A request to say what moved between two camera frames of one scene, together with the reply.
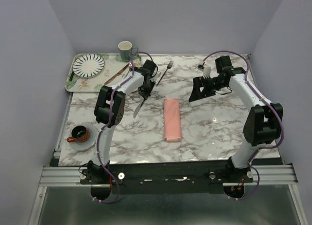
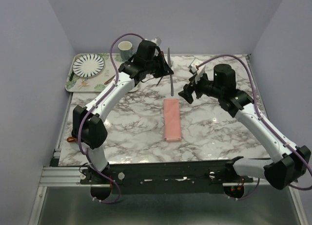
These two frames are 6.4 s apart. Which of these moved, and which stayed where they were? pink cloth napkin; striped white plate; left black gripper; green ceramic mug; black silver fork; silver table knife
Moved: silver table knife; left black gripper
Stayed: pink cloth napkin; green ceramic mug; striped white plate; black silver fork
